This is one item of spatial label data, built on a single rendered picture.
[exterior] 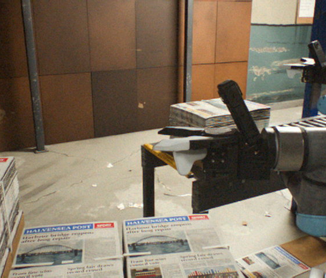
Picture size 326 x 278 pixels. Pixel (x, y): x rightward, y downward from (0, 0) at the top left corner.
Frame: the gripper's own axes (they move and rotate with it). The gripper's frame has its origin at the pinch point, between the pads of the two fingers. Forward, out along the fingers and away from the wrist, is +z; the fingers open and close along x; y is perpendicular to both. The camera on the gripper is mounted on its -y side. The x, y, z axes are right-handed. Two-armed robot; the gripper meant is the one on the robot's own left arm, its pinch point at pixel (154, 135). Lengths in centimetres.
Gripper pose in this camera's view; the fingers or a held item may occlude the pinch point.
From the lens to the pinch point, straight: 65.2
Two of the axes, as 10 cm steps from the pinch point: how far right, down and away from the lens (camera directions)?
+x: 0.4, -1.8, 9.8
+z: -10.0, -0.1, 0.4
